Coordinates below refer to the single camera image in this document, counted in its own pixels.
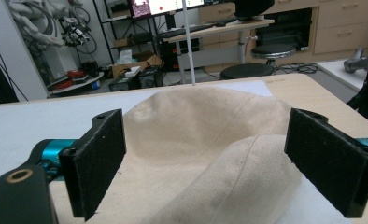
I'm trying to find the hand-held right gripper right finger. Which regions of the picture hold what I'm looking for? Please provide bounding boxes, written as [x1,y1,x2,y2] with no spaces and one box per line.
[283,107,368,218]

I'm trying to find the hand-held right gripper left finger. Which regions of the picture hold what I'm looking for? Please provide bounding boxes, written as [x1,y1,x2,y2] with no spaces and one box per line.
[58,108,127,222]

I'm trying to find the beige canvas cloth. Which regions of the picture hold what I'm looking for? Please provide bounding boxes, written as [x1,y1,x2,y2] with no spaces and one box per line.
[84,86,305,224]

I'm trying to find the round white platform with clutter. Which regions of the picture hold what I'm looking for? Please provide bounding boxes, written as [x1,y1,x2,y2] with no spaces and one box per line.
[46,68,106,95]

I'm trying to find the black toolbox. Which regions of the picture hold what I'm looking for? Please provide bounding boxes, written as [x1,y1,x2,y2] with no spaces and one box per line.
[108,65,164,92]

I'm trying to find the cardboard box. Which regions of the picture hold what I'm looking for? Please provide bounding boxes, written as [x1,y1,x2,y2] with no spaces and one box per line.
[111,50,163,79]

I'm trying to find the grey handheld device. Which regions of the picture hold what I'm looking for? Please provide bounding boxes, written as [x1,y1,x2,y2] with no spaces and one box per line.
[343,46,368,75]

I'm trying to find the black round stool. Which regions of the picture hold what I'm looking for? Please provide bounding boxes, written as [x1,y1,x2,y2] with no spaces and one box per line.
[219,63,276,80]

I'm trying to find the black chrome-rimmed stool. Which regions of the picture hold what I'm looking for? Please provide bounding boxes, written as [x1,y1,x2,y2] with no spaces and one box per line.
[250,43,297,65]

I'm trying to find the wooden drawer cabinet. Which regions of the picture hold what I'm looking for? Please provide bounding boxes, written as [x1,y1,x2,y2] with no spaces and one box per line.
[198,0,368,65]

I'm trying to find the black metal shelf rack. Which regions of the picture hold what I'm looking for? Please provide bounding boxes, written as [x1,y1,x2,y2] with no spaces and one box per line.
[92,0,162,65]

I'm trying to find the white vertical pole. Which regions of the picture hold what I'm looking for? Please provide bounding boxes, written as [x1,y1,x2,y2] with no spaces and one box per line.
[181,0,197,86]

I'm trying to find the black keyboard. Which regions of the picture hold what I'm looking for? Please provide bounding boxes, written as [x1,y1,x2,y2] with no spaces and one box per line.
[158,23,218,39]

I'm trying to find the computer monitor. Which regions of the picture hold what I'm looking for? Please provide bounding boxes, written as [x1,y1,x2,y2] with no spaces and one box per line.
[129,0,205,19]

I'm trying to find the wooden desk with white legs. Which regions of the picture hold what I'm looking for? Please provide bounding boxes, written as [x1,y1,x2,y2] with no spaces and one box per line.
[162,18,276,85]

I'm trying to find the black cables on floor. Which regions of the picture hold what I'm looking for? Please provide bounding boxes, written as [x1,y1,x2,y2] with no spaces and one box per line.
[274,63,320,76]

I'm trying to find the white robot with cables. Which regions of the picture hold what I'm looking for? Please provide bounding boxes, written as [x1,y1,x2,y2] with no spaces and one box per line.
[5,0,99,78]

